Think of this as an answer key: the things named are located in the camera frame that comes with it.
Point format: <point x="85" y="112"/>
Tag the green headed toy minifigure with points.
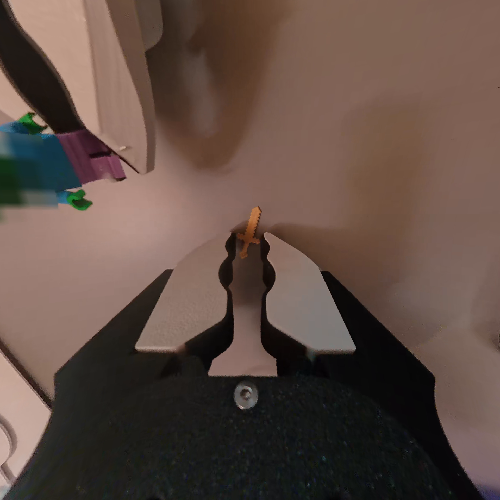
<point x="39" y="164"/>

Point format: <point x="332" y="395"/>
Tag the gold toy sword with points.
<point x="250" y="234"/>

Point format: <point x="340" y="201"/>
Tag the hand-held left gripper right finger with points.
<point x="308" y="308"/>

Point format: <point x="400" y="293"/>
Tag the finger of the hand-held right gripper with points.
<point x="35" y="70"/>
<point x="121" y="78"/>

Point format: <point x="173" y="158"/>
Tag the white rounded board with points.
<point x="19" y="390"/>

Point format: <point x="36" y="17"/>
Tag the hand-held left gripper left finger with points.
<point x="183" y="308"/>

